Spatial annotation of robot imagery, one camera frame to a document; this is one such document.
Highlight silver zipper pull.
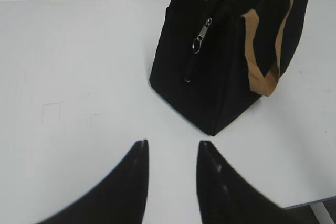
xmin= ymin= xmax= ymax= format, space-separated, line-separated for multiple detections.
xmin=192 ymin=18 xmax=213 ymax=54

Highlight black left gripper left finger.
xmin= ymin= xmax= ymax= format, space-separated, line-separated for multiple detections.
xmin=41 ymin=140 xmax=149 ymax=223

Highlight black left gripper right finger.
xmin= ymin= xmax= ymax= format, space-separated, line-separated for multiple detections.
xmin=197 ymin=141 xmax=318 ymax=223

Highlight black tote bag tan handles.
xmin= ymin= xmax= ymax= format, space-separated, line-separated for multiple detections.
xmin=149 ymin=0 xmax=308 ymax=136

